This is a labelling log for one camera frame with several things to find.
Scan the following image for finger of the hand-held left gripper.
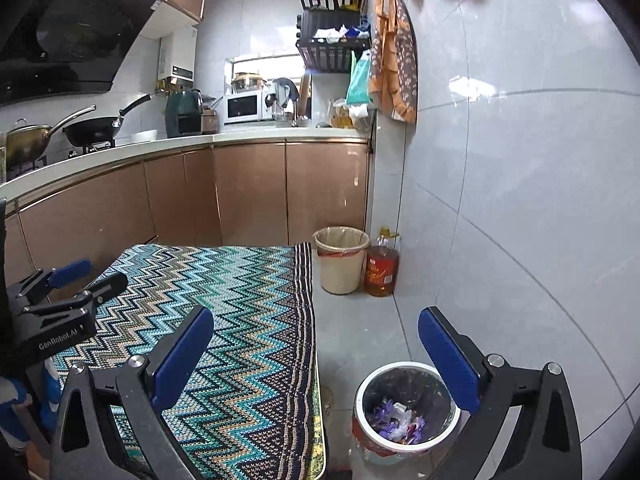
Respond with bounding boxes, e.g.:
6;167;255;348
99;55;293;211
20;271;129;329
6;258;94;311

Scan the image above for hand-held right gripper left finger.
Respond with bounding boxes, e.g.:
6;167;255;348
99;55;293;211
50;305;216;480

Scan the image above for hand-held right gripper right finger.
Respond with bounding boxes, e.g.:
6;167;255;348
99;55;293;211
417;306;583;480

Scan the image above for clear plastic bag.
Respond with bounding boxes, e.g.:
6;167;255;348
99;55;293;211
390;402;414;429

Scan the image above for purple candy wrapper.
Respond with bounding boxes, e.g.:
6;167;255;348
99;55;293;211
367;400;427;444

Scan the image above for white bin with black liner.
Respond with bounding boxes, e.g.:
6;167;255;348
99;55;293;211
352;361;462;459

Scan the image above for person's left hand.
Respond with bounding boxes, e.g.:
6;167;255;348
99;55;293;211
0;360;62;457

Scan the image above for zigzag patterned table cloth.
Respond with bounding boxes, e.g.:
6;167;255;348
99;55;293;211
50;242;329;480

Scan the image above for cooking oil bottle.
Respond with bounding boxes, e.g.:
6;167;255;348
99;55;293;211
363;227;401;297

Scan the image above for gas stove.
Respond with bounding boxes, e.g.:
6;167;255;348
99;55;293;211
0;140;117;182

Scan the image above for gold cooking pot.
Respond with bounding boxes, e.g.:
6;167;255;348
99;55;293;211
5;119;54;167

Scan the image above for black wok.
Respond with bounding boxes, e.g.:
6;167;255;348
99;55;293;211
62;94;152;147

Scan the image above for beige waste bin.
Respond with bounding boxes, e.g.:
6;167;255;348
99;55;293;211
313;226;370;295

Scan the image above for green air fryer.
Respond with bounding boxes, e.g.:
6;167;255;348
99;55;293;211
165;89;204;138

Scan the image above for white microwave oven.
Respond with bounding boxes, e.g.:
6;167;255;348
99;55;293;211
222;91;274;125

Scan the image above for black range hood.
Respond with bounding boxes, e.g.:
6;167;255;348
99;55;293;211
0;0;173;107

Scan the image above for white water heater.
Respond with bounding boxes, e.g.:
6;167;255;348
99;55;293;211
157;27;196;92

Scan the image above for steel pots in window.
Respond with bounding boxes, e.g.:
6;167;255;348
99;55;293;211
232;72;264;95

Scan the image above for grey blue hanging cloth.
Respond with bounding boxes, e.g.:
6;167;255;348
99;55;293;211
265;77;299;116

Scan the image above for plastic bags on counter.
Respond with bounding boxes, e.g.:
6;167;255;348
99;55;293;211
327;99;376;129

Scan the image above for teal plastic bag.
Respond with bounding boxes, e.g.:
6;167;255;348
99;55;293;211
346;50;374;106

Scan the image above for orange brown floral apron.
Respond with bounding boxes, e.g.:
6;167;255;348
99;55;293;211
369;0;419;125

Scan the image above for black metal kitchen rack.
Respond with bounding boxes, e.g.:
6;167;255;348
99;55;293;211
296;0;371;76

